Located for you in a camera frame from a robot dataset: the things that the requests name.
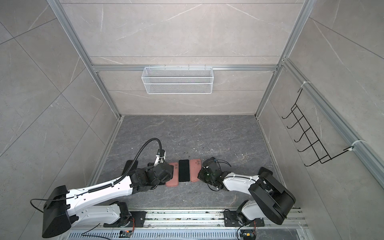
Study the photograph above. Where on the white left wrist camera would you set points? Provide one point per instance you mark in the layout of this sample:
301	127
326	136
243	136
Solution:
160	157

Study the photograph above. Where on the small circuit board right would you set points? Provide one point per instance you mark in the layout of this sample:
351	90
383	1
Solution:
247	235

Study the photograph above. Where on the white wire mesh basket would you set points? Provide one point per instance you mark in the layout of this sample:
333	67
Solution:
178	80

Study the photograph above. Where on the black pad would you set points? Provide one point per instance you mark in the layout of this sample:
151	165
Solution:
129	166
264	170

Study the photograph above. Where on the black pad left side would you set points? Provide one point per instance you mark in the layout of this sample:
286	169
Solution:
129	166

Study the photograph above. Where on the pink phone case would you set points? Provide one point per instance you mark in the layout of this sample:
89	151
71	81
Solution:
174	182

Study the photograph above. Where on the small circuit board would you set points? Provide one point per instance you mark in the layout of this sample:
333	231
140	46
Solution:
126	234
247	235

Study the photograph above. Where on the black wire hook rack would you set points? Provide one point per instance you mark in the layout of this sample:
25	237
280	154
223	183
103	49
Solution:
314	142

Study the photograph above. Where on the black phone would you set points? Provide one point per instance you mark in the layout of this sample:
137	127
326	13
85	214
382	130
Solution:
184	171

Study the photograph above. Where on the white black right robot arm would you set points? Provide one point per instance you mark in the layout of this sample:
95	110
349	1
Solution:
271	200

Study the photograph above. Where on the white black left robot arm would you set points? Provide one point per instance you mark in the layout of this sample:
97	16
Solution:
63	207

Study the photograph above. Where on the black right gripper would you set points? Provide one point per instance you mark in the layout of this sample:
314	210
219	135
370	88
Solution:
201	175

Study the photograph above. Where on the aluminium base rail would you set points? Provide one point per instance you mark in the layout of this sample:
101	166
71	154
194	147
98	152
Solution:
195	224

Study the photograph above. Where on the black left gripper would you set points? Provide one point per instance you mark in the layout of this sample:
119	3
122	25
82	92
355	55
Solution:
151	167

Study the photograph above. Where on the black pad right side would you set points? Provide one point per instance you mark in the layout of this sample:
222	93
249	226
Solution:
264	170

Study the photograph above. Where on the small circuit board left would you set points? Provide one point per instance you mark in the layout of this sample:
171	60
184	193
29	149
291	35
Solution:
126	234

